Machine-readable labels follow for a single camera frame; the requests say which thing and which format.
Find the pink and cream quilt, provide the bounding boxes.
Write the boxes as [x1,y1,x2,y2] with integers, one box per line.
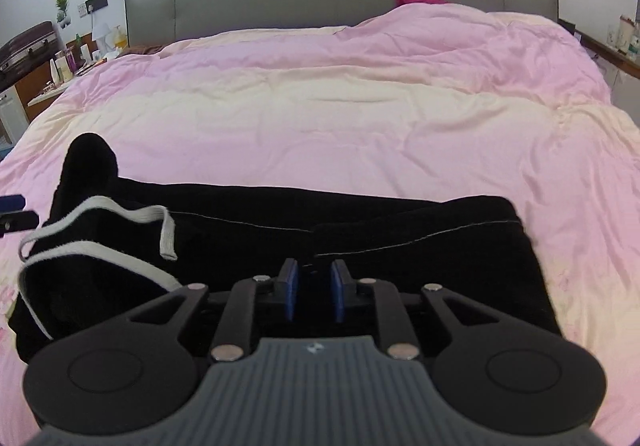
[0,3,640,446]

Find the cluster of cosmetic bottles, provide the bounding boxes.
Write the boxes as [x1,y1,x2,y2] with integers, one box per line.
[47,33,108,84]

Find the brown cloth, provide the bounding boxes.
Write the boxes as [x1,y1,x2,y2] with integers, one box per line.
[122,42,162,58]

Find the black pants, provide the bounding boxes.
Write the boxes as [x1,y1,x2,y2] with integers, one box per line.
[7,132,562,363]

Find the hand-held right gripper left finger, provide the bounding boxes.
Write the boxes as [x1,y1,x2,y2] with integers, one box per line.
[117,258,301,361]

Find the white nightstand with brown top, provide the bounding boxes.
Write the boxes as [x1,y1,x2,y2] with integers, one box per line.
[557,18,640,113]

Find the white table lamp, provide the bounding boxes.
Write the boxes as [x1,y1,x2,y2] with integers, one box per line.
[92,20,116,52]

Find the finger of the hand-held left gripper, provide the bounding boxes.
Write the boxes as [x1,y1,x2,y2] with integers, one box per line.
[0,195,39,239]

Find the wooden dresser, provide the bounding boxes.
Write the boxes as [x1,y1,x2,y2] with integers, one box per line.
[0,58,108,147]

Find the dark wall socket panel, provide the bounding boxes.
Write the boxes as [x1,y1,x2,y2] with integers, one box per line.
[77,0,109,19]

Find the dark suitcase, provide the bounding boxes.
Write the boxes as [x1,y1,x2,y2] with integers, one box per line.
[0,21,57,79]

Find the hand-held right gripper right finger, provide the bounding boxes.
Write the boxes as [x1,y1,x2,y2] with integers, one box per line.
[331,258,512,361]

